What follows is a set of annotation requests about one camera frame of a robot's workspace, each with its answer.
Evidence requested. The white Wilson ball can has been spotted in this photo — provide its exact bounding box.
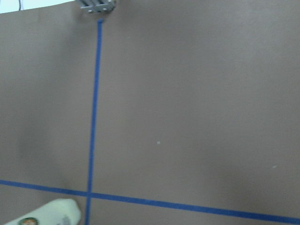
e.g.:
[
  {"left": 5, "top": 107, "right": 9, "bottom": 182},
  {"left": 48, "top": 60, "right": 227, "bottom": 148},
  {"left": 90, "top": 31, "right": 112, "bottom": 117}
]
[{"left": 5, "top": 198, "right": 82, "bottom": 225}]

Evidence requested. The blue tape strip lengthwise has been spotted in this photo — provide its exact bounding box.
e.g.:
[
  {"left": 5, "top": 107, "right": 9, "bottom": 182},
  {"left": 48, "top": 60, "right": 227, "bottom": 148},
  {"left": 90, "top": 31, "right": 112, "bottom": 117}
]
[{"left": 84, "top": 19, "right": 104, "bottom": 225}]

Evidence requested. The blue tape strip crosswise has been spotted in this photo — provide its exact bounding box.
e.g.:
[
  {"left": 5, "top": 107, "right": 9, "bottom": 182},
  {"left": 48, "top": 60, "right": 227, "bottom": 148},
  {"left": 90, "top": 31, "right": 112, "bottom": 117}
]
[{"left": 0, "top": 180, "right": 300, "bottom": 225}]

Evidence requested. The aluminium frame post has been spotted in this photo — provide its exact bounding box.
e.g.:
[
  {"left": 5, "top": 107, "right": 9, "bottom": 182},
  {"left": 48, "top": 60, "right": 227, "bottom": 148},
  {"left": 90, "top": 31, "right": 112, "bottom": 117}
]
[{"left": 75, "top": 0, "right": 117, "bottom": 13}]

